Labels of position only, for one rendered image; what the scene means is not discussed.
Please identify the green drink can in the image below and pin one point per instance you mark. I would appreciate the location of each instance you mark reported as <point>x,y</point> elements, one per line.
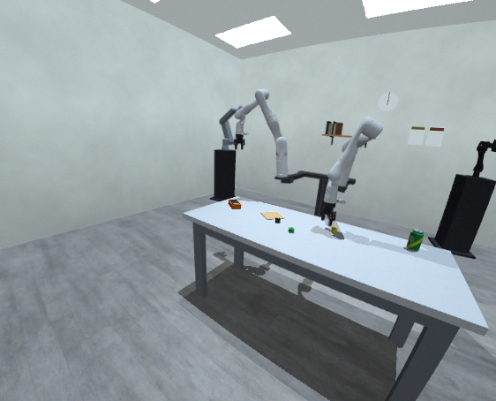
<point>415,240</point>

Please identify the orange pocket multimeter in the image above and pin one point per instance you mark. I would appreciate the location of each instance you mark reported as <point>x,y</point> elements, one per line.
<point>235,204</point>

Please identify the tan square mat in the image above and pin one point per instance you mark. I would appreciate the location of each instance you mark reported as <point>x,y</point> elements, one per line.
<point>272,215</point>

